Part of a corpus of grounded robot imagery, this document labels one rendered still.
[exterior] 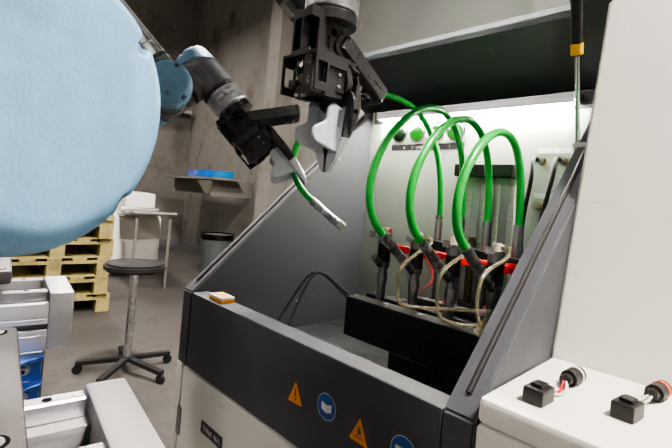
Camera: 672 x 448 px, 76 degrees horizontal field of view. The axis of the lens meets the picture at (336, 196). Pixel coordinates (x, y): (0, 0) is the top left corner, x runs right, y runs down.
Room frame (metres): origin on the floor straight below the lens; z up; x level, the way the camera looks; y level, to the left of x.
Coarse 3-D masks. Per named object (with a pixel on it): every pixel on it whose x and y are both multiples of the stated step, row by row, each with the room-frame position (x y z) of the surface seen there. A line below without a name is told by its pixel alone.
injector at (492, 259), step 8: (488, 256) 0.73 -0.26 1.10; (496, 256) 0.72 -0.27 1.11; (504, 256) 0.72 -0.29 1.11; (488, 264) 0.73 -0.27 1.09; (504, 264) 0.72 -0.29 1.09; (496, 272) 0.72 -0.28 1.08; (496, 280) 0.72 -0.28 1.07; (488, 288) 0.71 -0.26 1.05; (496, 288) 0.72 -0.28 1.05; (488, 296) 0.73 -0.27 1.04; (496, 296) 0.72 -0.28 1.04; (488, 304) 0.73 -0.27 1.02; (496, 304) 0.72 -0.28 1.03
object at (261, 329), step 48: (192, 336) 0.92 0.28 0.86; (240, 336) 0.80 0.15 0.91; (288, 336) 0.70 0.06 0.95; (240, 384) 0.79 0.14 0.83; (336, 384) 0.62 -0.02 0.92; (384, 384) 0.56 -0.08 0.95; (288, 432) 0.69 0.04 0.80; (336, 432) 0.61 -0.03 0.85; (384, 432) 0.55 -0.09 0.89; (432, 432) 0.50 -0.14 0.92
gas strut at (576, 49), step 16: (576, 0) 0.69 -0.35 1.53; (576, 16) 0.69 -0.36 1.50; (576, 32) 0.70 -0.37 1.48; (576, 48) 0.71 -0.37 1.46; (576, 64) 0.72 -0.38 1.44; (576, 80) 0.73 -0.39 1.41; (576, 96) 0.74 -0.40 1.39; (576, 112) 0.75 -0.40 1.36; (576, 128) 0.76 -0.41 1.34; (576, 144) 0.77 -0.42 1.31
